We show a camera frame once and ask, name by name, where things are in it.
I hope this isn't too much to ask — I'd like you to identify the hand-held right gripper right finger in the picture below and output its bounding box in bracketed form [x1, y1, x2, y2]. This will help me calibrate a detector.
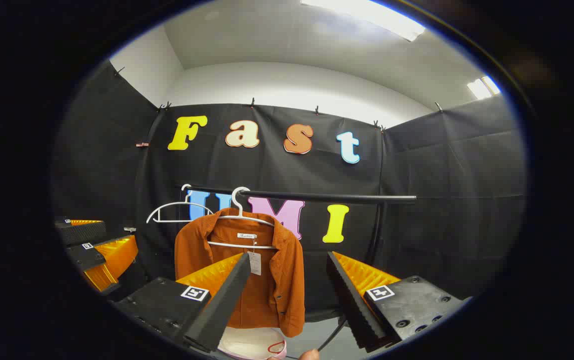
[326, 251, 470, 351]

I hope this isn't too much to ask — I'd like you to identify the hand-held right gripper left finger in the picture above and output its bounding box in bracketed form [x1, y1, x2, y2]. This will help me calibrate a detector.
[114, 252, 252, 353]

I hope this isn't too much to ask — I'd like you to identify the white plastic hanger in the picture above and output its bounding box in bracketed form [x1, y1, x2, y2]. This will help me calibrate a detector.
[207, 186, 278, 251]
[146, 183, 215, 225]

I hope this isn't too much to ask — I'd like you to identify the white laundry hamper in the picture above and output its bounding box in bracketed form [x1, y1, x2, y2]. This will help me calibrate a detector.
[217, 326, 288, 360]

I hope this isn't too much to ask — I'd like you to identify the orange corduroy jacket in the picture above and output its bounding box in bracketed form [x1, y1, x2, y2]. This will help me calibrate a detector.
[174, 207, 306, 338]

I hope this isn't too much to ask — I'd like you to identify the black backdrop cloth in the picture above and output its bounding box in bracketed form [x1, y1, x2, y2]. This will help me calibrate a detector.
[52, 60, 527, 321]

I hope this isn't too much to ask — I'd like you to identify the row of black cloth clips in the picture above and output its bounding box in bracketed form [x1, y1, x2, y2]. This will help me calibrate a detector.
[114, 66, 443, 133]

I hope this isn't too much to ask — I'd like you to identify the small ceiling light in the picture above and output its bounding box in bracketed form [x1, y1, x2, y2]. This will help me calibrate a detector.
[467, 75, 501, 100]

